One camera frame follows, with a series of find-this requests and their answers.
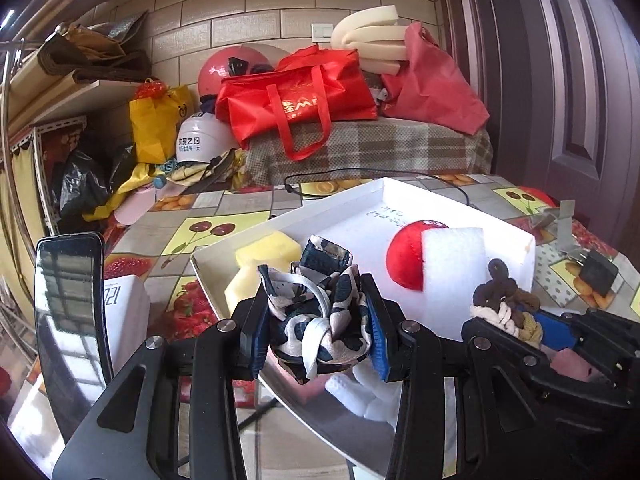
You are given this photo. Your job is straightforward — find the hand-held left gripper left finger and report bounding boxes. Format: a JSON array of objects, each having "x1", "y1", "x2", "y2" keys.
[{"x1": 52, "y1": 287, "x2": 271, "y2": 480}]

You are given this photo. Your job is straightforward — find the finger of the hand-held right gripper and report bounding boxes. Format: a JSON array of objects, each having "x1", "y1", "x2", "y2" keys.
[
  {"x1": 536, "y1": 309, "x2": 640, "y2": 363},
  {"x1": 520, "y1": 352, "x2": 640, "y2": 411}
]

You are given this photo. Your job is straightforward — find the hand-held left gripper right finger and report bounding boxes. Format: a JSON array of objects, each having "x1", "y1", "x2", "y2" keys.
[{"x1": 357, "y1": 274, "x2": 581, "y2": 480}]

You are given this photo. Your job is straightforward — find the brown braided scrunchie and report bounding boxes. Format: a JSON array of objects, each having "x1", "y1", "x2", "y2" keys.
[{"x1": 472, "y1": 258, "x2": 544, "y2": 347}]

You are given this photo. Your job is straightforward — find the black white patterned scrunchie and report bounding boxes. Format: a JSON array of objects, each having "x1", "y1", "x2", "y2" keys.
[{"x1": 257, "y1": 262, "x2": 373, "y2": 386}]

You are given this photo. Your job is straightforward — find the white cardboard box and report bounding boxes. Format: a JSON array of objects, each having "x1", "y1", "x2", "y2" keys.
[{"x1": 190, "y1": 176, "x2": 537, "y2": 478}]

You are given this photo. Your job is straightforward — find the pink sponge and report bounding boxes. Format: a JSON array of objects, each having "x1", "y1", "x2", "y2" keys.
[{"x1": 549, "y1": 349, "x2": 603, "y2": 383}]

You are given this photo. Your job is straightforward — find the white bubble foam piece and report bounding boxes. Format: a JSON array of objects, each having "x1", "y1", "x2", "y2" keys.
[{"x1": 325, "y1": 364, "x2": 401, "y2": 422}]

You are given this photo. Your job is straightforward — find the yellow sponge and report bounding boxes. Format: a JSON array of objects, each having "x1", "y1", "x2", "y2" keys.
[
  {"x1": 235, "y1": 230, "x2": 302, "y2": 269},
  {"x1": 224, "y1": 264, "x2": 264, "y2": 313}
]

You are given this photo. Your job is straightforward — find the black power cube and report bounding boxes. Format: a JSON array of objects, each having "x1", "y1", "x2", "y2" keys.
[{"x1": 579, "y1": 249, "x2": 621, "y2": 298}]

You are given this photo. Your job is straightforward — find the red plush ball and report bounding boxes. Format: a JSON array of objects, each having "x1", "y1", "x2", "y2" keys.
[{"x1": 386, "y1": 219, "x2": 451, "y2": 291}]

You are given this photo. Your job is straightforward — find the navy patterned scrunchie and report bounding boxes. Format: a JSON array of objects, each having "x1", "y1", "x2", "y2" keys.
[{"x1": 299, "y1": 235, "x2": 355, "y2": 282}]

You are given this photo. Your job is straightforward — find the white paper card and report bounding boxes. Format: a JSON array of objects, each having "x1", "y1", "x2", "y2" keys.
[{"x1": 530, "y1": 199, "x2": 583, "y2": 252}]

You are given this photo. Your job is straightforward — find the white foam block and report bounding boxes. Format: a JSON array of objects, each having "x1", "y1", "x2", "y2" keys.
[{"x1": 420, "y1": 227, "x2": 488, "y2": 307}]

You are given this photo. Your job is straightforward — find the white printed box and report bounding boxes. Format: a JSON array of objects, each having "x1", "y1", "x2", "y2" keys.
[{"x1": 7, "y1": 274, "x2": 151, "y2": 478}]

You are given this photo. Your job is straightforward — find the fruit print tablecloth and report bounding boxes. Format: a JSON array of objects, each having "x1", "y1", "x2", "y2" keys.
[{"x1": 0, "y1": 174, "x2": 640, "y2": 411}]

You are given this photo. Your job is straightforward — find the pink plastic item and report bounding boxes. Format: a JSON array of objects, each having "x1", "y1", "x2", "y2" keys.
[{"x1": 114, "y1": 187, "x2": 161, "y2": 225}]

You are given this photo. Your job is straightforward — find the black smartphone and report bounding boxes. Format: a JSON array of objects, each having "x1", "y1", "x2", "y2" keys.
[{"x1": 34, "y1": 232, "x2": 116, "y2": 443}]

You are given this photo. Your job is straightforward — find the plaid cloth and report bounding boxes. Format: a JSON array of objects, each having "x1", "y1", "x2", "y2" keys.
[{"x1": 243, "y1": 116, "x2": 493, "y2": 188}]

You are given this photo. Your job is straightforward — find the white helmet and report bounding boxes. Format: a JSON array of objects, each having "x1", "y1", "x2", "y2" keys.
[{"x1": 176, "y1": 112, "x2": 241, "y2": 166}]

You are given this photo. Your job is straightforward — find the black plastic bag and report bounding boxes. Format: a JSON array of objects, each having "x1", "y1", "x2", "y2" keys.
[{"x1": 59, "y1": 145, "x2": 136, "y2": 218}]

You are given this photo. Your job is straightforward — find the yellow shopping bag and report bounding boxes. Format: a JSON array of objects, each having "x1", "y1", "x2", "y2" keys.
[{"x1": 129, "y1": 84, "x2": 196, "y2": 165}]

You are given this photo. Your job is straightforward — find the brown panel door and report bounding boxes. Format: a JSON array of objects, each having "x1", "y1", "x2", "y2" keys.
[{"x1": 435, "y1": 0, "x2": 640, "y2": 231}]

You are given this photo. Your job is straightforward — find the red tote bag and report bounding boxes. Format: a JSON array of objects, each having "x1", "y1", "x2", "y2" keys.
[{"x1": 215, "y1": 45, "x2": 379, "y2": 162}]

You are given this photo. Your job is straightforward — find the red plastic bag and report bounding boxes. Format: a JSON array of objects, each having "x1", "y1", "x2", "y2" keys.
[{"x1": 380, "y1": 21, "x2": 491, "y2": 136}]

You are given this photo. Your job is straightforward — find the red helmet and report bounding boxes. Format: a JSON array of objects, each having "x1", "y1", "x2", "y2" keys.
[{"x1": 197, "y1": 44, "x2": 288, "y2": 106}]

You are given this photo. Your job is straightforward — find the white foam strips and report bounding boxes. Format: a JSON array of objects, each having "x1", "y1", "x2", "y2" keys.
[{"x1": 330, "y1": 4, "x2": 413, "y2": 73}]

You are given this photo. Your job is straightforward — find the metal storage shelf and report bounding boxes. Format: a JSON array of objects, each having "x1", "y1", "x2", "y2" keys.
[{"x1": 0, "y1": 25, "x2": 151, "y2": 241}]

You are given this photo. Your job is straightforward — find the folded brown bags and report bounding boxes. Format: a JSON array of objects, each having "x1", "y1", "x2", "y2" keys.
[{"x1": 37, "y1": 10, "x2": 151, "y2": 83}]

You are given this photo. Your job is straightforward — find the black cable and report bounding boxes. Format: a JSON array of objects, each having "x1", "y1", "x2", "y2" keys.
[{"x1": 284, "y1": 167, "x2": 481, "y2": 208}]

